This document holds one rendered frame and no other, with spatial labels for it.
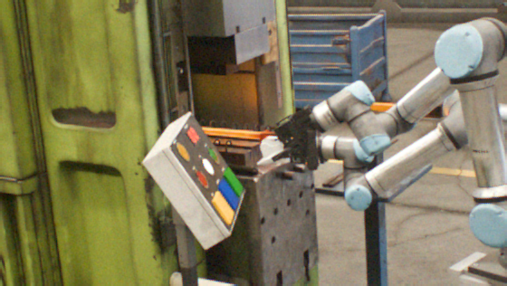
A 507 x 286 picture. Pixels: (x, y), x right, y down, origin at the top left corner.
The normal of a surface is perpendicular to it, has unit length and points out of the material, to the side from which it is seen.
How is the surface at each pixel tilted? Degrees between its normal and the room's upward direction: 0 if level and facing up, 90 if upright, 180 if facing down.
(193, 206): 90
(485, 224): 98
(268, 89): 90
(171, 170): 90
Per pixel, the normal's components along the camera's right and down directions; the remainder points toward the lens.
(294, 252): 0.83, 0.07
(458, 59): -0.73, 0.11
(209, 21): -0.55, 0.26
